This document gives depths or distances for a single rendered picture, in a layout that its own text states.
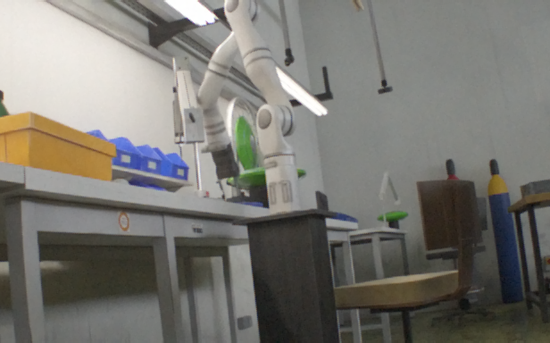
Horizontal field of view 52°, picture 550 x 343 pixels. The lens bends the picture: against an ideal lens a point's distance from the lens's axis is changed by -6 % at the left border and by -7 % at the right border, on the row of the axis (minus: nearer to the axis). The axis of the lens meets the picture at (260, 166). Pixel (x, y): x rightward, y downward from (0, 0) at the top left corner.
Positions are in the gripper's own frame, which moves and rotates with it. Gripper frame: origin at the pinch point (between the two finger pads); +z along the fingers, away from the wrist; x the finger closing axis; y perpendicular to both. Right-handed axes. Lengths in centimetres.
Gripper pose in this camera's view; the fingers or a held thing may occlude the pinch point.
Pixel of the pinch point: (231, 196)
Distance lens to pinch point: 205.6
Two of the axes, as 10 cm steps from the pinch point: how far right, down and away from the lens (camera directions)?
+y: 2.4, -3.4, 9.1
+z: 2.5, 9.3, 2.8
